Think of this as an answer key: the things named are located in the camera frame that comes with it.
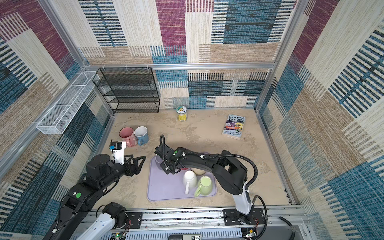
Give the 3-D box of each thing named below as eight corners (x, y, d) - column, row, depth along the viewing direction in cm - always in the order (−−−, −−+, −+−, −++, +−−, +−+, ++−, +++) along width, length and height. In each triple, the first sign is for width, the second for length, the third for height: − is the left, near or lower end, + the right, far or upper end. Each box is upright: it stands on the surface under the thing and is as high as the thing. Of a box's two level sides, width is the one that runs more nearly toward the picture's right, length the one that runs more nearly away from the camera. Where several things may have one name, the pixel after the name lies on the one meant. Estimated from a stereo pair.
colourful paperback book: (221, 134, 107) (221, 132, 105) (228, 114, 119) (228, 112, 117) (239, 140, 104) (241, 138, 102) (245, 119, 116) (246, 116, 114)
